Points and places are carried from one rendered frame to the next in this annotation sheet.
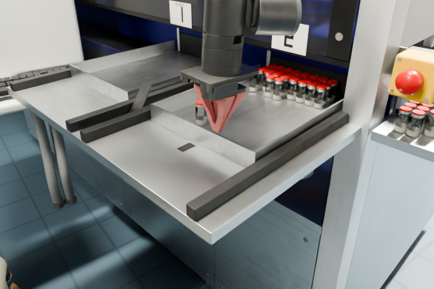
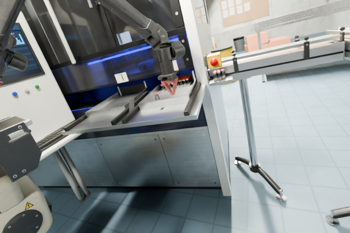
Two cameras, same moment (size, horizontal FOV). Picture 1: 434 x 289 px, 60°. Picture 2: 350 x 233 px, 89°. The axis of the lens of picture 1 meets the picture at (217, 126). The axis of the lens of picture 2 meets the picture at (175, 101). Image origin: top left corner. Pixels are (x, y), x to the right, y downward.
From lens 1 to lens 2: 0.37 m
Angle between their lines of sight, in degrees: 24
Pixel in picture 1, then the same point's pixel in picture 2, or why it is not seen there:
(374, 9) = (194, 47)
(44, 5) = (50, 99)
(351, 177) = (209, 102)
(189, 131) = (159, 104)
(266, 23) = (177, 53)
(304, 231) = (202, 132)
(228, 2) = (166, 49)
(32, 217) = (64, 220)
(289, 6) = (180, 47)
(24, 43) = (46, 120)
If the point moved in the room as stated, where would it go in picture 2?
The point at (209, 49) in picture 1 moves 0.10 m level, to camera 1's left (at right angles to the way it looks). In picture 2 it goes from (165, 66) to (142, 74)
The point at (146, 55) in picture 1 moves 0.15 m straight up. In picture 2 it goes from (110, 100) to (101, 79)
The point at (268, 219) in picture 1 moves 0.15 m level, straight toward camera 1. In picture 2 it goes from (187, 137) to (197, 147)
